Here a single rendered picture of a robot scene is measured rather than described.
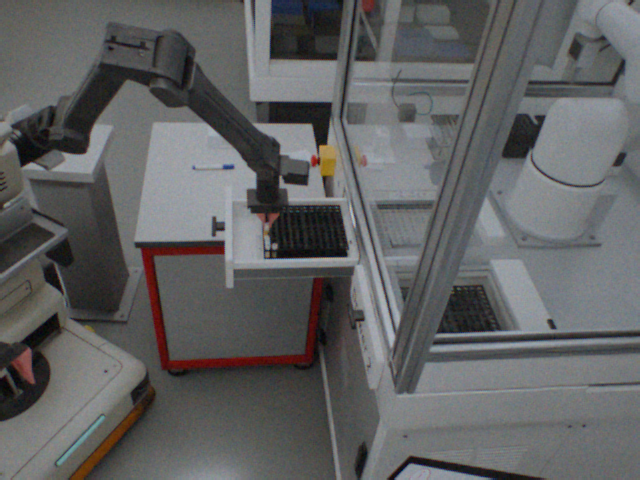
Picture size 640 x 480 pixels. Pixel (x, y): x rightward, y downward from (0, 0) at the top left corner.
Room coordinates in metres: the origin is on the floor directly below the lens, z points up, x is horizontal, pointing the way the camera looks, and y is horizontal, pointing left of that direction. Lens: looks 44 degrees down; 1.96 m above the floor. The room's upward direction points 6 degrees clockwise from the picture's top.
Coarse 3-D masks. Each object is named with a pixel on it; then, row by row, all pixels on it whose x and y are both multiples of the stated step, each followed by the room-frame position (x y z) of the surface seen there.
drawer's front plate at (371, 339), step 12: (360, 276) 0.98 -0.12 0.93; (360, 288) 0.94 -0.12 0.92; (360, 300) 0.92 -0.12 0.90; (372, 312) 0.87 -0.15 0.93; (372, 324) 0.83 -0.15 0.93; (360, 336) 0.87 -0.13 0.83; (372, 336) 0.80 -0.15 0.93; (372, 348) 0.78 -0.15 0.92; (372, 360) 0.76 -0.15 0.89; (372, 372) 0.74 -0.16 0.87; (372, 384) 0.73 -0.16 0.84
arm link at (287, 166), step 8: (280, 160) 1.09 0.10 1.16; (288, 160) 1.09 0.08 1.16; (296, 160) 1.10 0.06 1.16; (304, 160) 1.10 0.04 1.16; (280, 168) 1.07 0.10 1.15; (288, 168) 1.08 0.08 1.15; (296, 168) 1.08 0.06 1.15; (304, 168) 1.08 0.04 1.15; (264, 176) 1.04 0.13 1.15; (272, 176) 1.04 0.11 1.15; (288, 176) 1.08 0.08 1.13; (296, 176) 1.08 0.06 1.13; (304, 176) 1.08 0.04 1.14; (296, 184) 1.08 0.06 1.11; (304, 184) 1.08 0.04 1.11
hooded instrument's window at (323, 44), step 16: (272, 0) 1.96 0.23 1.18; (288, 0) 1.97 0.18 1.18; (304, 0) 1.98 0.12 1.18; (320, 0) 1.99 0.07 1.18; (336, 0) 2.00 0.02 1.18; (272, 16) 1.96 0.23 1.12; (288, 16) 1.97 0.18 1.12; (304, 16) 1.98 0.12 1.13; (320, 16) 1.99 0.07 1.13; (336, 16) 2.00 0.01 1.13; (272, 32) 1.96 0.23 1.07; (288, 32) 1.97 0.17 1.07; (304, 32) 1.98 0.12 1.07; (320, 32) 1.99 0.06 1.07; (336, 32) 2.00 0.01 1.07; (272, 48) 1.96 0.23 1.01; (288, 48) 1.97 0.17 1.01; (304, 48) 1.98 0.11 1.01; (320, 48) 2.00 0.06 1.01; (336, 48) 2.01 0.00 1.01
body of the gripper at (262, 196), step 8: (256, 184) 1.09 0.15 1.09; (248, 192) 1.11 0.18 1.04; (256, 192) 1.09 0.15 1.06; (264, 192) 1.08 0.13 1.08; (272, 192) 1.08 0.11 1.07; (280, 192) 1.13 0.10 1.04; (248, 200) 1.08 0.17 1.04; (256, 200) 1.09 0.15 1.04; (264, 200) 1.08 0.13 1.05; (272, 200) 1.08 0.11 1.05; (280, 200) 1.10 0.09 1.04; (288, 200) 1.10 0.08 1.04; (248, 208) 1.07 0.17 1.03
